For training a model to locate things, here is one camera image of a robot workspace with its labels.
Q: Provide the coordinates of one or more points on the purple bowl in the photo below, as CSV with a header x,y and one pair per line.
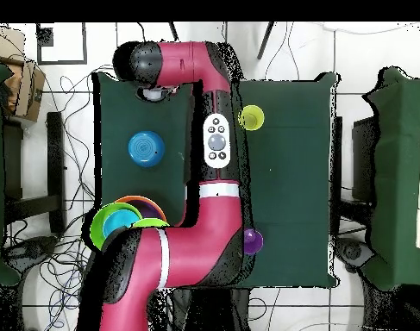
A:
x,y
151,208

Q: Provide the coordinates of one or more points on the large green bowl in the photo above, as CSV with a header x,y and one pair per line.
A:
x,y
96,227
151,222

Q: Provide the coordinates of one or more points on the large orange bowl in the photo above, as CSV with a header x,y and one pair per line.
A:
x,y
140,198

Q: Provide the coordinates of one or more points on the blue bowl with ribbed bottom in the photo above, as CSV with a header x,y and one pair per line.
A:
x,y
146,149

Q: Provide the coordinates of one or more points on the purple cup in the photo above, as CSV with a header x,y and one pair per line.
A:
x,y
255,241

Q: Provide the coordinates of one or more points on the small light blue bowl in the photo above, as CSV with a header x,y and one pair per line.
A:
x,y
118,220

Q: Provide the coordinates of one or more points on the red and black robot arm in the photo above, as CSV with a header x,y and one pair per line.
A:
x,y
202,241

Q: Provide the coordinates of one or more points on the yellow ribbed cup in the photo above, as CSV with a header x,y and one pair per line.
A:
x,y
253,118

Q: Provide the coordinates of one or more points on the dark green tablecloth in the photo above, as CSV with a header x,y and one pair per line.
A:
x,y
292,189

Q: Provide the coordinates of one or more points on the black stand leg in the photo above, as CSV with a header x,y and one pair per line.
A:
x,y
173,31
265,39

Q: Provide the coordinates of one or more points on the black bench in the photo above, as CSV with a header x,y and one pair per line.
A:
x,y
56,165

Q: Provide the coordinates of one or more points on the grey chair base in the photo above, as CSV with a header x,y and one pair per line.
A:
x,y
354,251

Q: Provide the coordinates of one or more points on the black base with knob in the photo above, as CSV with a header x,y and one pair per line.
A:
x,y
33,246

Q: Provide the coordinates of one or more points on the cardboard box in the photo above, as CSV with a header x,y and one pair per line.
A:
x,y
26,89

